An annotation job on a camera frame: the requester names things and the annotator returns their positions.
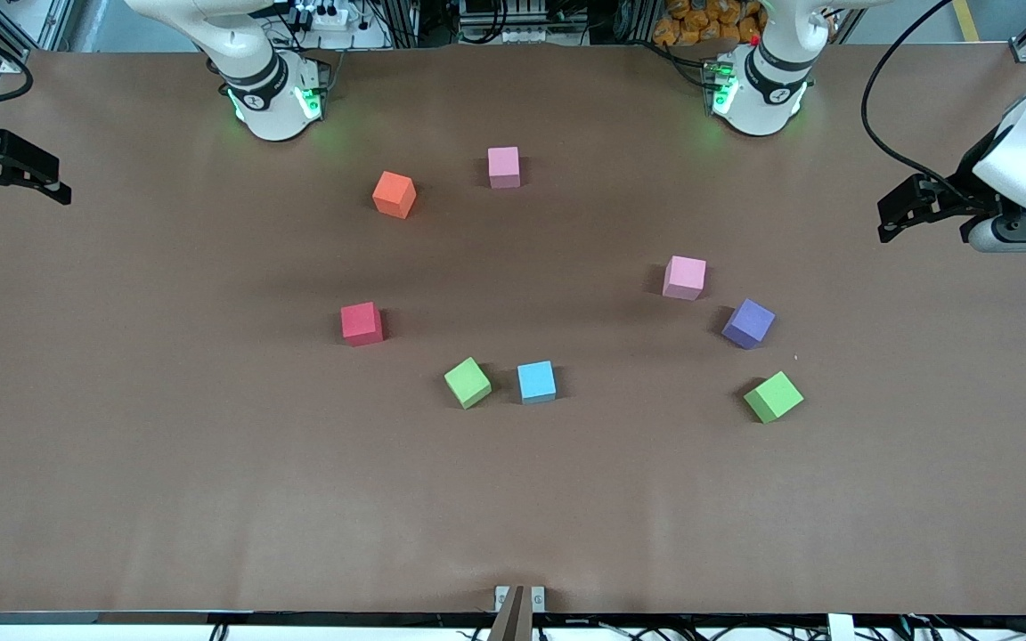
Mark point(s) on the orange netted bag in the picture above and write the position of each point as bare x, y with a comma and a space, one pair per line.
700, 22

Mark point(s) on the white label tag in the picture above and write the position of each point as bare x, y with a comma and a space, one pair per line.
841, 628

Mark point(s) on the black table edge rail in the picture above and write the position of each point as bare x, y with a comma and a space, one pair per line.
210, 618

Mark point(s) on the blue foam cube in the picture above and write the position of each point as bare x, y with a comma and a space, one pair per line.
536, 380

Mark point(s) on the black and white equipment rack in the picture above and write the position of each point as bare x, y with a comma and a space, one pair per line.
522, 20

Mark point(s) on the purple foam cube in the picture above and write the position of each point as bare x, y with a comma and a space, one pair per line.
748, 320

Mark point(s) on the red foam cube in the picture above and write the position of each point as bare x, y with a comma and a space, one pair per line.
361, 320

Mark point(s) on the metal table edge bracket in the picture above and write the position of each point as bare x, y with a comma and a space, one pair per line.
519, 610

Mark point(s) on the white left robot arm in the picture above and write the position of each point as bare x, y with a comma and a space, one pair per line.
767, 85

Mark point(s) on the small box with green light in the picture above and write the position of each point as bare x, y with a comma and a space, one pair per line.
313, 89
720, 85

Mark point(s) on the white power strip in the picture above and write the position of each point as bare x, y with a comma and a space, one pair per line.
326, 16

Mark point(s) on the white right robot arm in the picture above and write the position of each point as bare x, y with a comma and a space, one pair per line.
255, 80

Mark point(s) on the pink foam cube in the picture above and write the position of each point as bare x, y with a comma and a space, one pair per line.
504, 165
684, 274

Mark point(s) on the green foam cube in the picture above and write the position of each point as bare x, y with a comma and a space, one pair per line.
773, 395
467, 381

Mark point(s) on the orange foam cube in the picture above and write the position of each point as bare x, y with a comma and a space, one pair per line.
393, 191

